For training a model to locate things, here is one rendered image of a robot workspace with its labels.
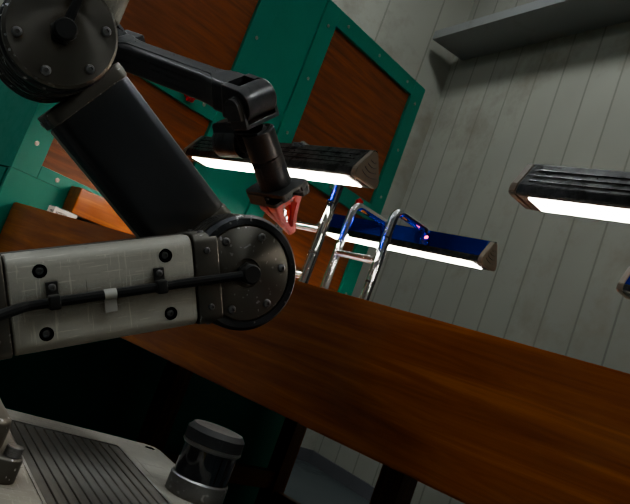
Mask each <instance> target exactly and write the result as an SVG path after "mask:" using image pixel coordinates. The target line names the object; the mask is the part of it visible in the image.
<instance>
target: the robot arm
mask: <svg viewBox="0 0 630 504"><path fill-rule="evenodd" d="M117 30H118V49H117V53H116V56H115V59H114V61H113V63H112V65H113V64H115V63H117V62H119V63H120V65H121V66H123V67H124V69H125V72H127V73H130V74H133V75H136V76H138V77H141V78H144V79H146V80H149V81H151V82H154V83H156V84H159V85H161V86H164V87H167V88H169V89H172V90H174V91H177V92H179V93H182V94H184V95H187V96H190V97H192V98H195V99H197V100H200V101H202V102H204V103H206V104H208V105H210V106H211V107H213V109H214V110H216V111H219V112H221V113H222V114H223V117H225V119H223V120H220V121H217V122H216V123H214V124H213V125H212V129H213V136H212V147H213V150H214V152H215V153H216V154H217V155H218V156H220V157H224V158H242V159H247V158H250V161H251V164H252V167H253V170H254V173H255V176H256V179H257V183H255V184H253V185H252V186H250V187H249V188H247V189H246V193H247V196H248V197H249V200H250V203H251V204H255V205H260V209H261V210H263V211H264V212H265V213H266V214H267V215H268V216H269V217H270V218H272V219H273V220H274V221H275V222H276V223H277V224H278V225H279V226H280V227H281V228H282V229H283V230H284V231H285V232H286V233H287V234H288V235H291V234H293V233H294V232H295V231H296V222H297V213H298V209H299V205H300V201H301V197H302V196H305V195H307V194H308V193H310V189H309V184H308V181H307V179H304V178H297V177H290V174H289V171H288V168H287V165H286V162H285V159H284V156H283V153H282V149H281V146H280V143H279V140H278V137H277V134H276V131H275V128H274V125H273V124H270V123H266V124H262V123H264V122H266V121H268V120H270V119H272V118H275V117H277V116H279V111H278V107H277V95H276V92H275V89H274V87H273V86H272V84H271V83H270V82H269V81H268V80H266V79H264V78H261V77H258V76H255V75H252V74H249V73H248V74H246V75H245V74H242V73H239V72H236V71H231V70H223V69H219V68H216V67H213V66H210V65H207V64H204V63H201V62H198V61H196V60H193V59H190V58H187V57H184V56H181V55H179V54H176V53H173V52H170V51H167V50H164V49H162V48H159V47H156V46H153V45H150V44H147V43H146V42H145V38H144V35H142V34H139V33H136V32H133V31H130V30H124V28H123V27H122V26H121V25H120V24H119V25H118V26H117ZM283 208H285V209H286V213H287V219H288V222H287V220H286V218H285V216H284V214H283Z"/></svg>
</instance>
